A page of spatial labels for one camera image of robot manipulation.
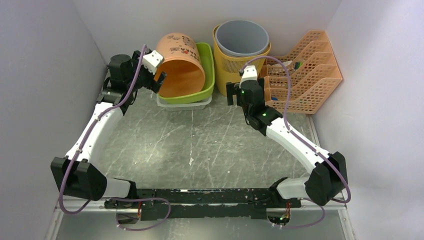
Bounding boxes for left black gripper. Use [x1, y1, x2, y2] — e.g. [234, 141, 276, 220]
[127, 51, 168, 94]

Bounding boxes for large orange plastic bucket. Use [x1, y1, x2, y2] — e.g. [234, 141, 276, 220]
[155, 32, 206, 98]

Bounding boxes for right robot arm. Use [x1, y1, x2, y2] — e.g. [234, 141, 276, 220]
[225, 78, 351, 207]

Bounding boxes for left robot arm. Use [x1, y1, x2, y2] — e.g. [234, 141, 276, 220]
[50, 49, 166, 208]

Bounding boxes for yellow slatted waste basket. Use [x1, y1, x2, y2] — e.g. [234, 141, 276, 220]
[212, 25, 271, 96]

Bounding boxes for white perforated tray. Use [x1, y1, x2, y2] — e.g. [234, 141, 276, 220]
[156, 95, 212, 112]

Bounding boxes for green plastic basin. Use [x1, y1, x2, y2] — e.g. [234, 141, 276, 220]
[157, 42, 215, 105]

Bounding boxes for grey plastic bucket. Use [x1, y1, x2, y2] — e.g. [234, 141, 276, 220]
[214, 19, 270, 57]

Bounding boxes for orange plastic file organizer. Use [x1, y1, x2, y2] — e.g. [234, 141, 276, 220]
[259, 30, 343, 115]

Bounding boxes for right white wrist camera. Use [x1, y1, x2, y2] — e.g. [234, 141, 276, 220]
[239, 65, 258, 88]

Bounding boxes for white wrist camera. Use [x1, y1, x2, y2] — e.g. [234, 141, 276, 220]
[239, 65, 258, 88]
[142, 50, 165, 75]

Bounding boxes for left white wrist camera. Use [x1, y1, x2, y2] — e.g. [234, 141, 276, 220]
[142, 50, 165, 75]

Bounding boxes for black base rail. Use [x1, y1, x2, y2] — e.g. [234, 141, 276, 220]
[104, 187, 301, 221]

